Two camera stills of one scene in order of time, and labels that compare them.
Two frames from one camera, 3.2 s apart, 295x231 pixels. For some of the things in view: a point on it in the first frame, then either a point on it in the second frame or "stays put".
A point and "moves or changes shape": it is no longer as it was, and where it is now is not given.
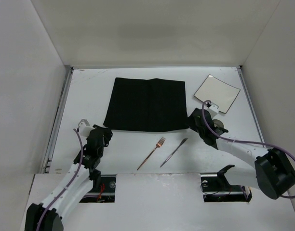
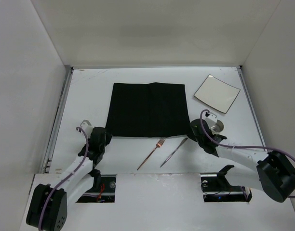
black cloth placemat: [147, 105] moves or changes shape
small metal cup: [218, 123] stays put
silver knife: [181, 142] stays put
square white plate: [221, 93] stays put
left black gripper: [102, 134] stays put
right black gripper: [196, 119] to [196, 130]
